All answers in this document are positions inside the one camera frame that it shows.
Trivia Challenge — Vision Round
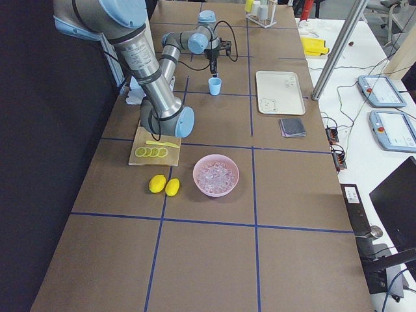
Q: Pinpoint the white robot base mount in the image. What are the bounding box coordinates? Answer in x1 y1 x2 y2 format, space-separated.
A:
125 76 146 105

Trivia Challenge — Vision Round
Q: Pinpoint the grey folded cloth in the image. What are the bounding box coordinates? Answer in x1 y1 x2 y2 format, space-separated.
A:
279 118 306 138

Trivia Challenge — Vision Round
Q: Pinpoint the blue teach pendant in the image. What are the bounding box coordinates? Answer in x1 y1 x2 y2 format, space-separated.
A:
369 110 415 153
357 75 407 108

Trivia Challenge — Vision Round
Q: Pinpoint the yellow plastic knife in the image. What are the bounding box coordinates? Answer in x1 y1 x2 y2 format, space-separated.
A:
145 140 180 149

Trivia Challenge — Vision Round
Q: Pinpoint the whole yellow lemon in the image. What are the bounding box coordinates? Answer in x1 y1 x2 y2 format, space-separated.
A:
148 174 167 194
165 178 180 197

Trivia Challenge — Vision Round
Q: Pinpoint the lemon slice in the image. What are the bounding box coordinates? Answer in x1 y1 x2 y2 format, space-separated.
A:
135 146 147 157
150 148 160 157
157 148 168 158
143 148 153 157

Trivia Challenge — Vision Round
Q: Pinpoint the black monitor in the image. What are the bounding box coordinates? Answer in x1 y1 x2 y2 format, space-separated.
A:
370 156 416 252

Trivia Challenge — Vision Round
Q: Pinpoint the light blue plastic cup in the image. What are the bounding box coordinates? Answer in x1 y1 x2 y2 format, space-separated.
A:
208 77 222 96

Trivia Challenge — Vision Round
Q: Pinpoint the aluminium frame post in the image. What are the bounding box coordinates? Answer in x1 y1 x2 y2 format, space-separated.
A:
311 0 368 101

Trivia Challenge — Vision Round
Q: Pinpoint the white cup rack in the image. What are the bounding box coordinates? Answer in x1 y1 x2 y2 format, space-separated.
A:
245 0 278 29

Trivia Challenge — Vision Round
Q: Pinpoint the yellow cloth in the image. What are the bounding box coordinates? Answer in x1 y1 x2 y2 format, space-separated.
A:
300 37 330 56

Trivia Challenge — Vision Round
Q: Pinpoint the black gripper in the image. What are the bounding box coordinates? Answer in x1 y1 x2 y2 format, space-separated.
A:
204 38 231 77

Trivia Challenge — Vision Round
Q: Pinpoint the white plastic cup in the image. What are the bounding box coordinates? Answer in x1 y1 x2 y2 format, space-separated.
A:
257 5 268 20

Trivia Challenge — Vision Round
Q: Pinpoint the wooden cutting board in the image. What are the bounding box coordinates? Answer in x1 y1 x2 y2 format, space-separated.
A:
128 126 181 166

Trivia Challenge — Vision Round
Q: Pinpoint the cream bear print tray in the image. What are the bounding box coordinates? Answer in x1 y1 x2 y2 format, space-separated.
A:
255 71 306 116

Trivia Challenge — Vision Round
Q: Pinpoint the pile of clear ice cubes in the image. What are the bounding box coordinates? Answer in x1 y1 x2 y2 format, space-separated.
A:
197 162 236 194

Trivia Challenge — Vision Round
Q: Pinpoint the yellow plastic cup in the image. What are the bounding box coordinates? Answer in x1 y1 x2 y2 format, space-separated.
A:
244 0 254 13

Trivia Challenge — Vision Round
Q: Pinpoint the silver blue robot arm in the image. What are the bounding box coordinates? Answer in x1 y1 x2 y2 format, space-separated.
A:
53 0 231 138

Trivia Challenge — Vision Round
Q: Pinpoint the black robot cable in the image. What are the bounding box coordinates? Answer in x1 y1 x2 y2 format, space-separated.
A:
213 20 239 62

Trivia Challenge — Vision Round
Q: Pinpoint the pink bowl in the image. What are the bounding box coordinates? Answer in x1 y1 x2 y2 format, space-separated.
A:
192 154 239 198

